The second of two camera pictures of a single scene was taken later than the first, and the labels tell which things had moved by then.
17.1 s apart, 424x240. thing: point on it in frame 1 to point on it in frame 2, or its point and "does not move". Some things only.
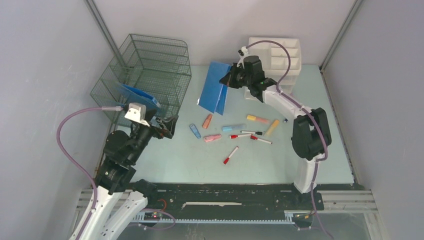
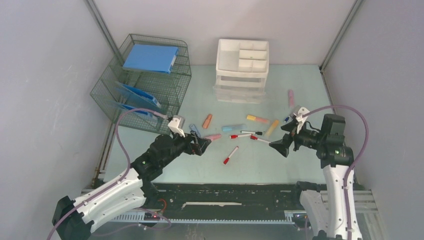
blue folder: x=129 y=95 does not move
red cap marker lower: x=227 y=159 does not move
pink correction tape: x=212 y=137 does not move
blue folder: x=213 y=94 to x=151 y=58
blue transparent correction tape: x=195 y=131 does not move
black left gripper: x=167 y=127 to x=192 y=148
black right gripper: x=231 y=76 to x=282 y=145
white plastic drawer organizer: x=276 y=62 to x=242 y=68
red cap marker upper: x=234 y=136 does not move
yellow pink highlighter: x=252 y=117 does not move
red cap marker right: x=255 y=138 does not move
